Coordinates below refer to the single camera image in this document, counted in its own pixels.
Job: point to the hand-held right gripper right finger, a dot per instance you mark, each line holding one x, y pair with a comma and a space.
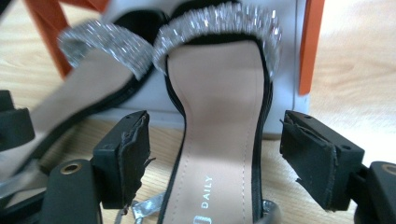
320, 155

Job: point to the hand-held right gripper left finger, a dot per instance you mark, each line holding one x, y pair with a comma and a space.
124, 161

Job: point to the grey two-tier shoe rack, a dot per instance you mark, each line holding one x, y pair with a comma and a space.
289, 77

